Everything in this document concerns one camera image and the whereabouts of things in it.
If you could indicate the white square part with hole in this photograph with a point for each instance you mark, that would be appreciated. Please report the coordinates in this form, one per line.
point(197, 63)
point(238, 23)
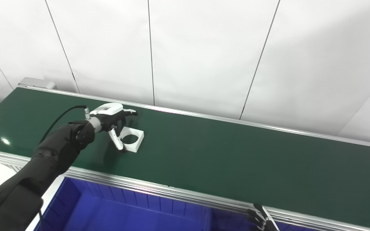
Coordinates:
point(139, 141)

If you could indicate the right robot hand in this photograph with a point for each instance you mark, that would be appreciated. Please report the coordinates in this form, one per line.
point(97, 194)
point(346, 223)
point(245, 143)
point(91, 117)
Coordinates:
point(263, 221)

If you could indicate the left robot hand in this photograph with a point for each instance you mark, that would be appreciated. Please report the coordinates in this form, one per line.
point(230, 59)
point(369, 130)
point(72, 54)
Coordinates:
point(109, 120)

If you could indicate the blue plastic bin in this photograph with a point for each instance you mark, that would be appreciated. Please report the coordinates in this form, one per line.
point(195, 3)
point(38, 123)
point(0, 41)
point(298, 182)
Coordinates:
point(230, 221)
point(108, 211)

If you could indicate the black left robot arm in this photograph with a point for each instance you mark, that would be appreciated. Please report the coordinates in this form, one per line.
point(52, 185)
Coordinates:
point(43, 160)

